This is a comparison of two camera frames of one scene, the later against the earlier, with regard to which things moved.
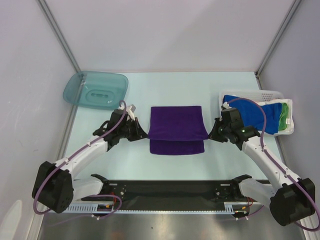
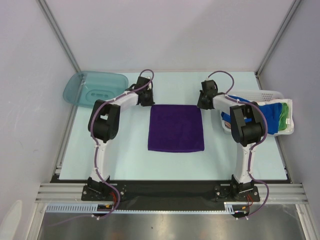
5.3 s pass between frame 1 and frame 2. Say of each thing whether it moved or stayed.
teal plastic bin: stayed
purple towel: stayed
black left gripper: moved
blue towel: stayed
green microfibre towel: stayed
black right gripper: moved
